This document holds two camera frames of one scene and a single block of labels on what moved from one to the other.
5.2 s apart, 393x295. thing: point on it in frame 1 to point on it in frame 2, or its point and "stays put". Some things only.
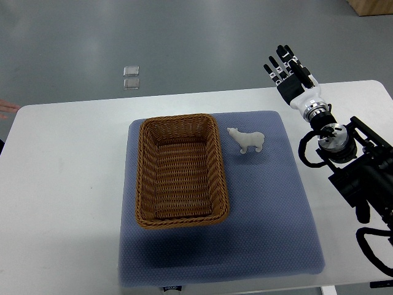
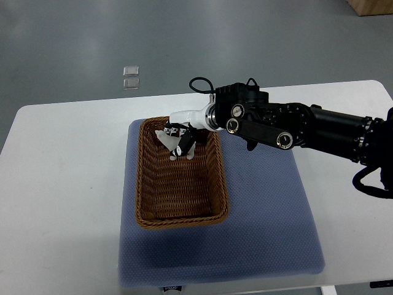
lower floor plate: [131, 84] stays put
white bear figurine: [245, 139] to [171, 141]
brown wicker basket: [180, 179] stays put
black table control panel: [381, 284] stays put
